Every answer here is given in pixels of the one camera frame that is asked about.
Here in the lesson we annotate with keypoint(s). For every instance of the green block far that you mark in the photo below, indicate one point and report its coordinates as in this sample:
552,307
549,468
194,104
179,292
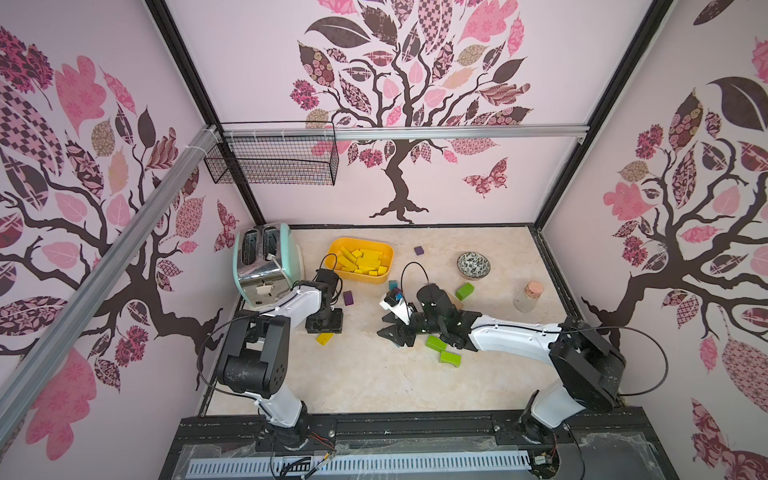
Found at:
464,291

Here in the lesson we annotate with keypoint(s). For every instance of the aluminium rail back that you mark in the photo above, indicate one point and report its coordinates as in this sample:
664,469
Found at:
412,133

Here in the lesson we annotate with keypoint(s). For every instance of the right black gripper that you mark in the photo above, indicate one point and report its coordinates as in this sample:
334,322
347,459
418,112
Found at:
411,324

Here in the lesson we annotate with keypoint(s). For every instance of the green block front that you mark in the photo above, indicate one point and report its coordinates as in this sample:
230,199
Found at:
450,358

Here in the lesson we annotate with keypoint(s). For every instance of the black wire basket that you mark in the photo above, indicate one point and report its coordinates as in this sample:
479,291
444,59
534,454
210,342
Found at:
275,153

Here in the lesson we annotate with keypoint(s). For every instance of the yellow horizontal mid block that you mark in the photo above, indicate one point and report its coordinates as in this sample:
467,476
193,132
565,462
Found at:
368,264

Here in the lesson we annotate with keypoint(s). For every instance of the yellow plastic tray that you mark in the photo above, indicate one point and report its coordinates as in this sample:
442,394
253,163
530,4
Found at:
356,246

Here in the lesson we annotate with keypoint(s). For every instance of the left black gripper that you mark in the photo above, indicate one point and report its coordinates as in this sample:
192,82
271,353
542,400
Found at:
336,327

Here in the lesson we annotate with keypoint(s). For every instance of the patterned ceramic bowl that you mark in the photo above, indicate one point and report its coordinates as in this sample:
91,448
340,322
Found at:
473,265

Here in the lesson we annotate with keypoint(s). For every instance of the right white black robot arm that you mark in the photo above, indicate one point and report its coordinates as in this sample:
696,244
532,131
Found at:
589,367

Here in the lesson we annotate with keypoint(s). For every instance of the long yellow diagonal block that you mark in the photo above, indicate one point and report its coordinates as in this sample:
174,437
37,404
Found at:
324,338

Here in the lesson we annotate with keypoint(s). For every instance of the white slotted cable duct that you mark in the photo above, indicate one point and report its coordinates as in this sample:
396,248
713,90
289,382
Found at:
358,465

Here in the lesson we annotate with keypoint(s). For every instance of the green block centre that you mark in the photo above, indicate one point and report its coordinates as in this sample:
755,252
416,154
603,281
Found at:
435,343

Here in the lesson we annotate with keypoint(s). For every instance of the mint chrome toaster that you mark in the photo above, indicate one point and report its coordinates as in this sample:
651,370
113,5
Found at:
267,262

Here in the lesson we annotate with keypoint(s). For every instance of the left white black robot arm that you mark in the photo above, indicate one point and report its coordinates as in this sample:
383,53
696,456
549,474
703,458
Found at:
255,355

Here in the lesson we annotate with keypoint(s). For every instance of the green block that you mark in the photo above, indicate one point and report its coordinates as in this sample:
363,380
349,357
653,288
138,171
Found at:
450,358
435,343
464,291

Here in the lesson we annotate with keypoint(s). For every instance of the black base frame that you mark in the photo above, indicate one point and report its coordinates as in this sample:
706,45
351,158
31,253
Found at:
618,445

